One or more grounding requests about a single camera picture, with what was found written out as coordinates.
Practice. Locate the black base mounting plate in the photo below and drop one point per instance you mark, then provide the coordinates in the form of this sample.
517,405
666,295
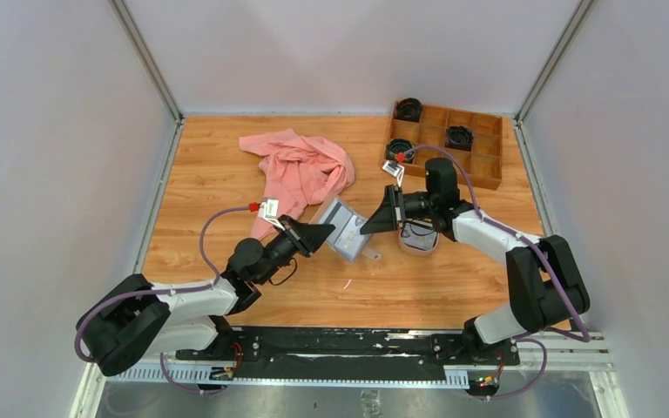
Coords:
388,357

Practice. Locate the black coil bottom left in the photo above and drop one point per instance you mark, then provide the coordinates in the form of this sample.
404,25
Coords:
398,149

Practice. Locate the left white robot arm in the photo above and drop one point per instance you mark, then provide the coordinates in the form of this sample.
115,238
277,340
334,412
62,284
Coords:
139,317

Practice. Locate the pink cloth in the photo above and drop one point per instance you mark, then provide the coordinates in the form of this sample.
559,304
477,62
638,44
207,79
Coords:
300,171

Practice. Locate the wooden compartment tray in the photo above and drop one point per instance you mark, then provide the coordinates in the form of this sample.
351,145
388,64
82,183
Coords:
483,164

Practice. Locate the silver VIP credit card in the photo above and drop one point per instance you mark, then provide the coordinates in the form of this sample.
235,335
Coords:
350,242

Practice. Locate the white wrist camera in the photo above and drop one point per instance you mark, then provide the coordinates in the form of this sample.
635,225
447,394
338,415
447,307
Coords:
268,211
395,170

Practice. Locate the black coil middle right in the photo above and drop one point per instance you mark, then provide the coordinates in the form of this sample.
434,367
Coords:
459,137

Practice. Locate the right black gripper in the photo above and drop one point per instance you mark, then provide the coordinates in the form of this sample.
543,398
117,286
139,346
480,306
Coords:
387,218

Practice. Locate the black coil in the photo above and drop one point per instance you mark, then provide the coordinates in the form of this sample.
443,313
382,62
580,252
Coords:
398,149
409,110
459,137

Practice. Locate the pink oval card tray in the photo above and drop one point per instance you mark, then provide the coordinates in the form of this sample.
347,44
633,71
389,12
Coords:
418,238

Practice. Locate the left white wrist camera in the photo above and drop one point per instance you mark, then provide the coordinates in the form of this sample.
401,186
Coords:
268,211

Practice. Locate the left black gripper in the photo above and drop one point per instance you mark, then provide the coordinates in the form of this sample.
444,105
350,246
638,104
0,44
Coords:
304,237

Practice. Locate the black coil top left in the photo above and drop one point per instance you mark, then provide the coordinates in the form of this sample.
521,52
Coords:
409,110

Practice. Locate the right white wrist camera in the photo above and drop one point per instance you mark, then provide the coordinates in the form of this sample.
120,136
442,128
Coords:
395,170

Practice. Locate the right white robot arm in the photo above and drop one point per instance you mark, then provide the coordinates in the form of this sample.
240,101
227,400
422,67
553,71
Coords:
545,285

